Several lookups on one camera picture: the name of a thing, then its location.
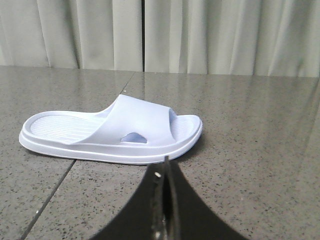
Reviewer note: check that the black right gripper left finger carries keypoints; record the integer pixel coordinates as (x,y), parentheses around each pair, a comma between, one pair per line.
(142,216)

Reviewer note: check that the grey-green curtain right panel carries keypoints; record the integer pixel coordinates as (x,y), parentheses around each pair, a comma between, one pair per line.
(233,37)

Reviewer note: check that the grey-green curtain left panel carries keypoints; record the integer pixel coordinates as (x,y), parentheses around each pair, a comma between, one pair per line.
(83,34)

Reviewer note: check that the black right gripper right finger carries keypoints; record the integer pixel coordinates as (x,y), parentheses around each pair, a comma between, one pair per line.
(186,216)

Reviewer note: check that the light blue slipper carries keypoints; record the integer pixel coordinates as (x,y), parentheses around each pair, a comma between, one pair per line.
(129,131)

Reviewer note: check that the grey-green curtain panel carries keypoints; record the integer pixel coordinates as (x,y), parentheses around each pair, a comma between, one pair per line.
(83,34)
(233,37)

